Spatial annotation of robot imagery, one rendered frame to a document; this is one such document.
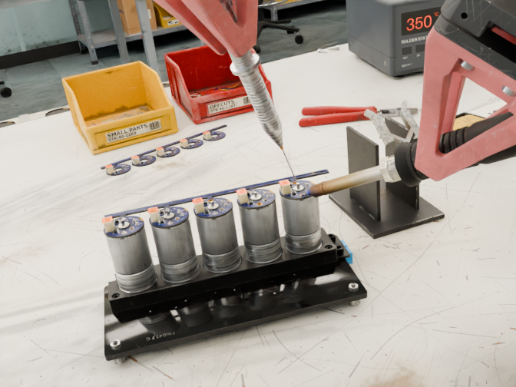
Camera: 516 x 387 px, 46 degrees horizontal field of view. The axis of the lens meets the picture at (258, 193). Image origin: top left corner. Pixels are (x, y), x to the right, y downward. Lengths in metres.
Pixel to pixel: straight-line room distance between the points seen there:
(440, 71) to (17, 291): 0.33
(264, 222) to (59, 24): 4.50
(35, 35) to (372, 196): 4.45
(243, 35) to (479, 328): 0.21
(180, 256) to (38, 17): 4.47
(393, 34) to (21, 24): 4.18
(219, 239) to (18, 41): 4.48
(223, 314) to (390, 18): 0.48
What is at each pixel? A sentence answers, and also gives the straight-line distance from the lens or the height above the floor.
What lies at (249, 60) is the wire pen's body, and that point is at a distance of 0.32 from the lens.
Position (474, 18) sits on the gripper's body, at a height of 0.93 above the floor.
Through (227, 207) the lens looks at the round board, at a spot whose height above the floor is 0.81.
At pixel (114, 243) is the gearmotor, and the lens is 0.38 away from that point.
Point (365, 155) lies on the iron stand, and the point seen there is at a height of 0.80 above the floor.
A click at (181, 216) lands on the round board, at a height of 0.81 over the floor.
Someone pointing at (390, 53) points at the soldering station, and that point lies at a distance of 0.77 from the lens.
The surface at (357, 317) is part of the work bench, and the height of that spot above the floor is 0.75.
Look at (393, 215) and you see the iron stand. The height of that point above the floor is 0.75.
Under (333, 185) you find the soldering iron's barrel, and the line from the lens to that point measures 0.36.
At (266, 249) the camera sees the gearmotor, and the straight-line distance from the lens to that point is 0.39.
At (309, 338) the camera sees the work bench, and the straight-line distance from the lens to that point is 0.37.
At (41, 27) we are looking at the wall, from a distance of 4.82.
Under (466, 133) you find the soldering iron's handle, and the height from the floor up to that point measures 0.87.
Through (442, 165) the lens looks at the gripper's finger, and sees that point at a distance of 0.32.
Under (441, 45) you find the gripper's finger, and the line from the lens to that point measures 0.28.
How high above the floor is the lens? 0.99
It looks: 27 degrees down
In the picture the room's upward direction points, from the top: 7 degrees counter-clockwise
